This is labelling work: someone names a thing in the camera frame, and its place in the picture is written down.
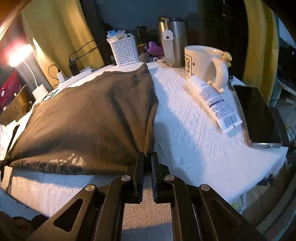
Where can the dark window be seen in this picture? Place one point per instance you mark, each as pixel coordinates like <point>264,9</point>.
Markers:
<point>138,14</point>

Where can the white desk lamp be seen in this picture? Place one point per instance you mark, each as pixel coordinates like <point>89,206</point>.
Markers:
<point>40,91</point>

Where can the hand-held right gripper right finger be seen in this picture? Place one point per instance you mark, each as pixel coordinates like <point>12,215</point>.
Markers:
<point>154,176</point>

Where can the white plastic basket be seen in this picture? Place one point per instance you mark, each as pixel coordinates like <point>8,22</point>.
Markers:
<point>124,52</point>

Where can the grey fuzzy ball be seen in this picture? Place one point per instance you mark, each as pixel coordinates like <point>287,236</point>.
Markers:
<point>145,58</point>

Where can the purple soft toy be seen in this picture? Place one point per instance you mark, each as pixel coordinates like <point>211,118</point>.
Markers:
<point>155,49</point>

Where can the red screen tablet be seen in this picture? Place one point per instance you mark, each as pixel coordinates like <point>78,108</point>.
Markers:
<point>8,92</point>

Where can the black charger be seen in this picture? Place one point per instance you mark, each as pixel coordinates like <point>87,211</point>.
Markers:
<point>74,67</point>

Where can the white mug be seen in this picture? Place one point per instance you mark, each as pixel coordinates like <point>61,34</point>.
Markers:
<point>201,62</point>

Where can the small white blue packets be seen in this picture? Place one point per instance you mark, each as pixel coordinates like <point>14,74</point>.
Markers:
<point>118,34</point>

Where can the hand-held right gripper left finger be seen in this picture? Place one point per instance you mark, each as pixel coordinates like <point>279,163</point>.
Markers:
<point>138,171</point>

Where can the small yellow duck figure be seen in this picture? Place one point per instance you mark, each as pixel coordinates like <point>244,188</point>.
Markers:
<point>225,59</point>

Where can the white textured table cloth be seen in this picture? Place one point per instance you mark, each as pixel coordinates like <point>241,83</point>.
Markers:
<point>185,139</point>

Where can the steel tumbler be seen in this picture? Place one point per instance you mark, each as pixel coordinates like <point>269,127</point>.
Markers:
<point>178,41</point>

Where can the black smartphone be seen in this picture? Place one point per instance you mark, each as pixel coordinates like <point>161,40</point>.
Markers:
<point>256,115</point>

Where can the white charger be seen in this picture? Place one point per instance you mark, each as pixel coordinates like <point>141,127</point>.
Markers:
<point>62,76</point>

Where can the cardboard box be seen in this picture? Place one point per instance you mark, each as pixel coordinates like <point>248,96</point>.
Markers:
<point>20,104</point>

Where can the white cream tube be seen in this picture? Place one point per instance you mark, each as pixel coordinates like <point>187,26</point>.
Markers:
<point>212,102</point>

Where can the dark brown shirt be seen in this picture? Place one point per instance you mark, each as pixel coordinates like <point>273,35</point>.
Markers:
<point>81,115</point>

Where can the white power strip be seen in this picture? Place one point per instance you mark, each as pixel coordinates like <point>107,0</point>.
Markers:
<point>85,70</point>

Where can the yellow curtain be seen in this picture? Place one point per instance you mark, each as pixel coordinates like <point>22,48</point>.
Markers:
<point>259,34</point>
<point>57,27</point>

